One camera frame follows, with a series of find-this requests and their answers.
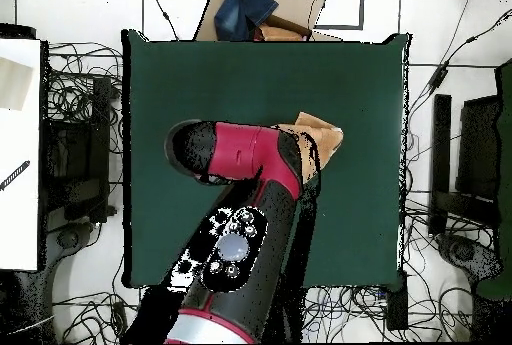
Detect tan terry towel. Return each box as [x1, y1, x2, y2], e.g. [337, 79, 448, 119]
[271, 111, 344, 184]

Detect dark green table cloth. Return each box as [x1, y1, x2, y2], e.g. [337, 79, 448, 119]
[121, 28, 411, 290]

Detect dark brown garment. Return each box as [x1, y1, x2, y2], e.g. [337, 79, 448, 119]
[263, 13, 314, 39]

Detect blue jeans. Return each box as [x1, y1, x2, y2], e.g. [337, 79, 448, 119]
[213, 0, 280, 42]

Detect black equipment rack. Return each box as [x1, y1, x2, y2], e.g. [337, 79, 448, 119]
[41, 74, 115, 226]

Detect black rectangular box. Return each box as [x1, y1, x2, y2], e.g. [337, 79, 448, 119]
[385, 270, 409, 332]

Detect black power strip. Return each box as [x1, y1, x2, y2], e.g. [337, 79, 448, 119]
[111, 300, 129, 342]

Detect black striped pen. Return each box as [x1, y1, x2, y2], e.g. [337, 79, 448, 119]
[0, 159, 32, 192]

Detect white desk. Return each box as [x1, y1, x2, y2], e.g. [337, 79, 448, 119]
[0, 38, 43, 272]

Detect dark green fabric furniture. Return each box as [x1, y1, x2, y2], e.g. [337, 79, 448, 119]
[475, 58, 512, 302]

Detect beige paper sheet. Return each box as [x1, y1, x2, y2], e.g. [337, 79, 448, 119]
[0, 56, 35, 112]

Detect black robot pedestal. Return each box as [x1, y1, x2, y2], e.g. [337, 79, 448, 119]
[271, 286, 307, 344]

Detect black metal frame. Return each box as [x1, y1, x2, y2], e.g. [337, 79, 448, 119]
[427, 93, 501, 238]

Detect black cable with adapter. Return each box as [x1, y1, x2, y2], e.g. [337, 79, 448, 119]
[407, 8, 512, 122]

